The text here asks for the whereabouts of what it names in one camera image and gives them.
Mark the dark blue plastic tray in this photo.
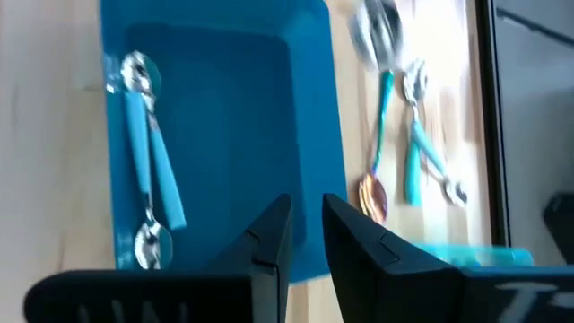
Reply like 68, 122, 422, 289
99, 0, 349, 284

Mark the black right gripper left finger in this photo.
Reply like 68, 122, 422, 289
22, 193, 293, 323

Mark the rainbow spoon with green handle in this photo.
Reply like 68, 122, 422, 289
357, 69, 396, 225

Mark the translucent green plastic tray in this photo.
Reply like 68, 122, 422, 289
414, 243, 535, 269

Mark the green-handled silver spoon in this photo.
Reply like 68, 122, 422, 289
401, 57, 428, 208

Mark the black frame clamp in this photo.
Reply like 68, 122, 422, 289
542, 191, 574, 266

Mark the black aluminium rig frame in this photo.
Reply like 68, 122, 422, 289
474, 0, 512, 247

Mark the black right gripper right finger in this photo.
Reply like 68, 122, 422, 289
322, 193, 574, 323

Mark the light blue-handled silver spoon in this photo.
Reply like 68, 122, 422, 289
121, 89, 175, 271
119, 49, 188, 231
410, 120, 469, 208
348, 0, 405, 73

